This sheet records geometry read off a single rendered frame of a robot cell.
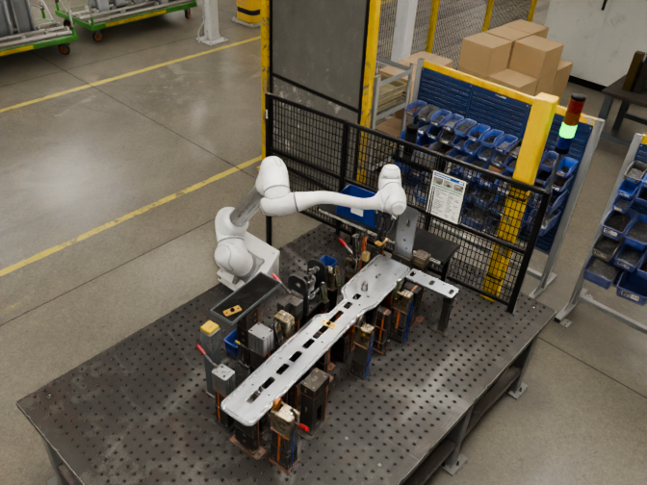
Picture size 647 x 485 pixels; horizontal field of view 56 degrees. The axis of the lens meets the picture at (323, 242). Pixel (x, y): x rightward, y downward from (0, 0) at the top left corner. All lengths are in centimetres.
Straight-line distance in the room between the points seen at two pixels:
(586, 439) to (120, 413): 278
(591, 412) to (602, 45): 587
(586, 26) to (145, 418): 771
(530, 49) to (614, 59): 223
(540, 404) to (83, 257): 364
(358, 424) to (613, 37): 710
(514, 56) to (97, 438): 581
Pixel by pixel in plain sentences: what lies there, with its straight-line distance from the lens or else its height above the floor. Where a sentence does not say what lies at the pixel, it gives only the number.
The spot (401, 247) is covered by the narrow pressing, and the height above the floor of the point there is 105.
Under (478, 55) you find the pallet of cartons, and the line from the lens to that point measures 707.
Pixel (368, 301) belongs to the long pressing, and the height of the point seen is 100.
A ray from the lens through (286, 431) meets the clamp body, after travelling 269.
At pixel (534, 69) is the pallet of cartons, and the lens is 722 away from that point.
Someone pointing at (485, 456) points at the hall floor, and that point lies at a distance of 399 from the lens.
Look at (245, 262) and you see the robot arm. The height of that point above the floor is 97.
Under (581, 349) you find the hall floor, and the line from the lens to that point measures 485.
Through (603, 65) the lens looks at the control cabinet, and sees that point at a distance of 929.
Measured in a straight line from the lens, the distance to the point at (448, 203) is 361.
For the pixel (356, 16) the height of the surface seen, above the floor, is 179.
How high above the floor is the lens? 317
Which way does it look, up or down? 37 degrees down
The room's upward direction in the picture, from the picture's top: 4 degrees clockwise
